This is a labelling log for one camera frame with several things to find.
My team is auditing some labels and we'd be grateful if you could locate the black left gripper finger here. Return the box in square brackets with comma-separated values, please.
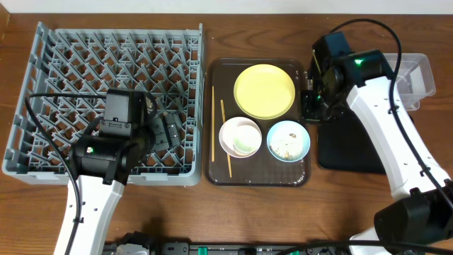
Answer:
[161, 115, 174, 148]
[170, 114, 182, 147]

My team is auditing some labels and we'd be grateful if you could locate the light blue bowl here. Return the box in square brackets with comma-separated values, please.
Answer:
[266, 120, 311, 163]

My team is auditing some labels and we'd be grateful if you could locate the white cup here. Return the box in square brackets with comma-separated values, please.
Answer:
[233, 125, 262, 156]

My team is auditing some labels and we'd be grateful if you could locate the rice food scraps pile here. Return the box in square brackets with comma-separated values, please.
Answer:
[270, 132, 304, 162]

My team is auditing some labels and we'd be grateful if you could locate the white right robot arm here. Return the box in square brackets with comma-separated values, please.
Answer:
[303, 49, 452, 254]

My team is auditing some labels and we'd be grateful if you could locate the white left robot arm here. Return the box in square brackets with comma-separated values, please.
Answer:
[55, 115, 180, 254]

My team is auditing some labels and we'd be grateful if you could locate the black waste tray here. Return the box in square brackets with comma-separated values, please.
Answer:
[317, 110, 386, 175]

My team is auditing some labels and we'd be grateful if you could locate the clear plastic waste bin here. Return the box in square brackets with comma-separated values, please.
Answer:
[396, 53, 436, 111]

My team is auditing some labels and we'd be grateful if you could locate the wooden chopstick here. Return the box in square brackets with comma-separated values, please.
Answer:
[219, 99, 234, 179]
[211, 86, 215, 162]

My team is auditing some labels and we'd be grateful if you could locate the grey plastic dish rack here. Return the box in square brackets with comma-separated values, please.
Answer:
[1, 23, 205, 186]

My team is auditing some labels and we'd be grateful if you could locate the yellow plate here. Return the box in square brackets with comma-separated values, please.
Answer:
[234, 64, 296, 120]

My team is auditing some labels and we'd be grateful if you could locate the pink bowl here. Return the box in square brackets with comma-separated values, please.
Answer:
[219, 117, 263, 159]

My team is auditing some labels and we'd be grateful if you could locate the dark brown serving tray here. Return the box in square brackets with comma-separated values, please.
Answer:
[205, 58, 311, 187]

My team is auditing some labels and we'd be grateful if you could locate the black equipment rail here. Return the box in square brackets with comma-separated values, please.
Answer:
[102, 232, 355, 255]

